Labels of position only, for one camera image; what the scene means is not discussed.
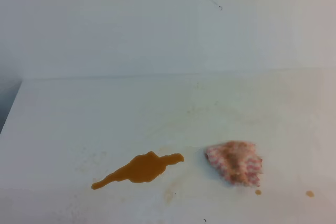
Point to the large brown coffee puddle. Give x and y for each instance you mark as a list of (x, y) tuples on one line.
[(143, 168)]

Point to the pink striped rag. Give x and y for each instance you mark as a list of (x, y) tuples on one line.
[(237, 162)]

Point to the small coffee drop right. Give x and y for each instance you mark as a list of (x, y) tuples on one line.
[(310, 193)]

